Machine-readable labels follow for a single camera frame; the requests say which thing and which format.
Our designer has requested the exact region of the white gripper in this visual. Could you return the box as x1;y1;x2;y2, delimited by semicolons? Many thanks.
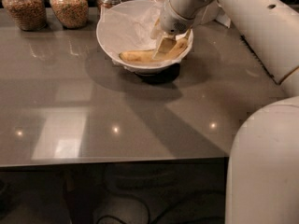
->
150;0;195;60

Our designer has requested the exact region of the yellow banana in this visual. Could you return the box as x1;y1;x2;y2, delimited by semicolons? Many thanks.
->
119;29;191;64

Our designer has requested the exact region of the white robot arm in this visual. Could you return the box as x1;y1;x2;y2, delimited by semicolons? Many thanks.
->
157;0;299;224

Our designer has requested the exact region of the white bowl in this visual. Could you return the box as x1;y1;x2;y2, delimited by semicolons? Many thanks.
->
96;0;193;75

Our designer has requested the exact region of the white paper liner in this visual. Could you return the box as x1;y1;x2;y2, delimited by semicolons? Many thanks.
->
97;0;162;53

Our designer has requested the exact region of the white stand sign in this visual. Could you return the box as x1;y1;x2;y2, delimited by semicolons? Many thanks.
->
216;7;232;28

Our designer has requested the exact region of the black rubber mat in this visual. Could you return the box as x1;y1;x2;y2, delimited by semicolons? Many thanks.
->
240;35;274;79

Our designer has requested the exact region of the glass jar of colourful cereal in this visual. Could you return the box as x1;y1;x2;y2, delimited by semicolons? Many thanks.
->
50;0;89;29

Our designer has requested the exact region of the glass jar of grains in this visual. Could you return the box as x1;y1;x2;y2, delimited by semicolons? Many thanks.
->
2;0;47;31

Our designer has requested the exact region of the black cable on floor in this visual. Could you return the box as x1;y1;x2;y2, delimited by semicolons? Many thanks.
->
94;189;226;224

